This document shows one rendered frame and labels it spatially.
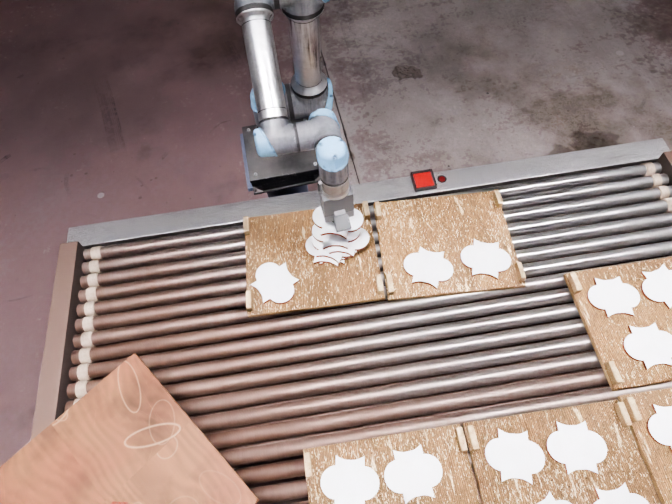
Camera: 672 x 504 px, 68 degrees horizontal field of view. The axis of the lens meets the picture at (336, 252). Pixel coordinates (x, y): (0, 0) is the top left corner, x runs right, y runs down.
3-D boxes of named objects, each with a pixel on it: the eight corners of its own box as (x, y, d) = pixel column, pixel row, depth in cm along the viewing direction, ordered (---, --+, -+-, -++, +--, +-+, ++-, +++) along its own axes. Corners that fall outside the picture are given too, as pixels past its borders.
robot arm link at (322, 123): (293, 110, 127) (299, 142, 121) (336, 103, 128) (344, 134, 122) (296, 132, 134) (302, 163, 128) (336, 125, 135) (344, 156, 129)
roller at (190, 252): (89, 265, 164) (81, 258, 160) (657, 178, 170) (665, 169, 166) (87, 278, 162) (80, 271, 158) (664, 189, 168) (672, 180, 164)
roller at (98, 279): (87, 279, 162) (80, 272, 158) (664, 190, 168) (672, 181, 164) (86, 292, 160) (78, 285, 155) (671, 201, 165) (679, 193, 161)
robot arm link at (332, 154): (344, 129, 121) (351, 155, 117) (345, 159, 130) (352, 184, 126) (312, 135, 120) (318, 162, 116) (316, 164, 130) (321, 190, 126)
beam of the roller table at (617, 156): (77, 236, 173) (68, 227, 168) (654, 148, 179) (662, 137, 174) (74, 257, 169) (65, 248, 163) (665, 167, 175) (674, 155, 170)
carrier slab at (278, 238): (245, 220, 165) (244, 217, 163) (367, 204, 165) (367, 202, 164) (248, 318, 147) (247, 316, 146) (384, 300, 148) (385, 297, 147)
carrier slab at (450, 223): (373, 205, 165) (373, 202, 164) (495, 193, 165) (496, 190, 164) (388, 301, 148) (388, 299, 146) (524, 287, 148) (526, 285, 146)
